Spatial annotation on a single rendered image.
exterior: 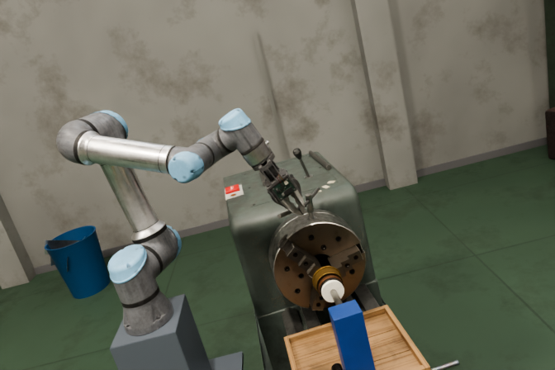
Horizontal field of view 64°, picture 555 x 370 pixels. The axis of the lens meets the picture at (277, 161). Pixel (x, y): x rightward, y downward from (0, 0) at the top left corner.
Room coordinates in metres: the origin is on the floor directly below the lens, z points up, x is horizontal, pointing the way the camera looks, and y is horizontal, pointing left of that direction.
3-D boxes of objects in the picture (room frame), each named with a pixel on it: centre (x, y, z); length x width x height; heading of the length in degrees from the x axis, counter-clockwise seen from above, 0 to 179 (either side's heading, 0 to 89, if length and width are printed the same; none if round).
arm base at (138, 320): (1.21, 0.51, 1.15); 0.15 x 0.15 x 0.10
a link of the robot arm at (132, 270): (1.22, 0.51, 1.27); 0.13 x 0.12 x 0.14; 156
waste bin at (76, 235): (3.80, 2.02, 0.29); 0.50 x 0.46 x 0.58; 89
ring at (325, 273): (1.20, -0.06, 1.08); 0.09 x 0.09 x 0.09; 5
